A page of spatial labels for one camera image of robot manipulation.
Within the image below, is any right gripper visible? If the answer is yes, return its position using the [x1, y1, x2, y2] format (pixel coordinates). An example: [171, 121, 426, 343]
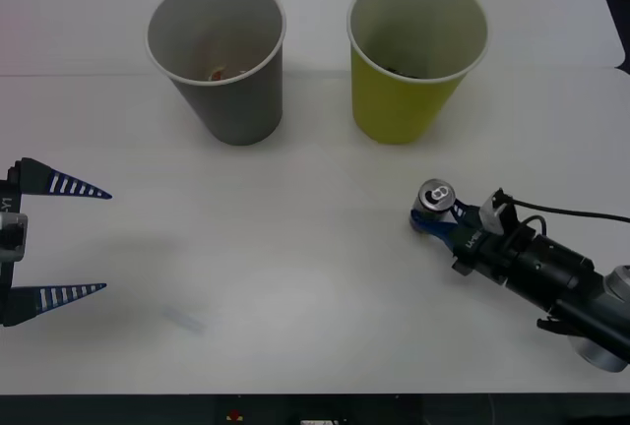
[409, 197, 516, 289]

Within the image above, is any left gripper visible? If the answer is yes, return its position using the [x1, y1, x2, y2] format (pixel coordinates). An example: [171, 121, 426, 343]
[0, 156, 113, 329]

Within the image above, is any silver drink can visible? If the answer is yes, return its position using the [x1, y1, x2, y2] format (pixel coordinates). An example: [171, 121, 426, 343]
[411, 178, 458, 227]

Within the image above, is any yellow-green plastic waste bin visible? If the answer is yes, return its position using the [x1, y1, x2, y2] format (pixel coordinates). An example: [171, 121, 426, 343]
[346, 0, 490, 146]

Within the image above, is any dark robot torso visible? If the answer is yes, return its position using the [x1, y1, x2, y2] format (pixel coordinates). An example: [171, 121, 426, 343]
[0, 393, 630, 425]

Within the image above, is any grey plastic waste bin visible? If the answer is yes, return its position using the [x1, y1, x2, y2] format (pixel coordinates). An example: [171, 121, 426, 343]
[145, 0, 287, 147]

